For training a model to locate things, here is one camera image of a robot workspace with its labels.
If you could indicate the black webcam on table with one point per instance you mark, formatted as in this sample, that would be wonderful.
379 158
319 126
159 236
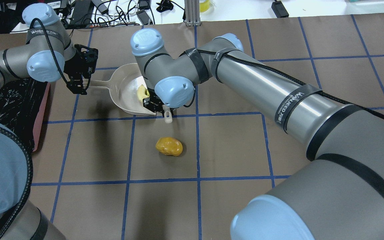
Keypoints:
164 5

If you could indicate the black lined trash bin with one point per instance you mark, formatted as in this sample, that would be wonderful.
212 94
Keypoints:
20 102

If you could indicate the black power adapter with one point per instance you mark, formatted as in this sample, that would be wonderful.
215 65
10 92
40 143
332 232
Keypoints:
279 9

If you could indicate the beige hand brush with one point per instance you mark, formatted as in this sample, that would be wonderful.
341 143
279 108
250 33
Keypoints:
167 114

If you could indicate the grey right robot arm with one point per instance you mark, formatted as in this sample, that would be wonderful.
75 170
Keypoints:
339 195

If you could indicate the pale yellow curved foam piece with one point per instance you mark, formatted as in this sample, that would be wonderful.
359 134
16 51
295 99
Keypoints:
142 93

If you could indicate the beige plastic dustpan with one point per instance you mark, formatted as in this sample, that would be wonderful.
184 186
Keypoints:
123 86

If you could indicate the yellow tape roll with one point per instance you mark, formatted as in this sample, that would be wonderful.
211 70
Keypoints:
205 5

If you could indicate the aluminium frame post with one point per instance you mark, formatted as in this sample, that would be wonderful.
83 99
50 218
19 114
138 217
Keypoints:
192 13

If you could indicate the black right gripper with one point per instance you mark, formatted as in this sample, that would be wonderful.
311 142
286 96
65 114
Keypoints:
152 104

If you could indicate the orange trash ball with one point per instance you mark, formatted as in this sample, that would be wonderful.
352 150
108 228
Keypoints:
169 146

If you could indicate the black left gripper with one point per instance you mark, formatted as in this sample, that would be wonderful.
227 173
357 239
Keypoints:
73 67

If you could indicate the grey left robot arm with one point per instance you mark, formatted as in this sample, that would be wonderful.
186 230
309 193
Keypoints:
47 56

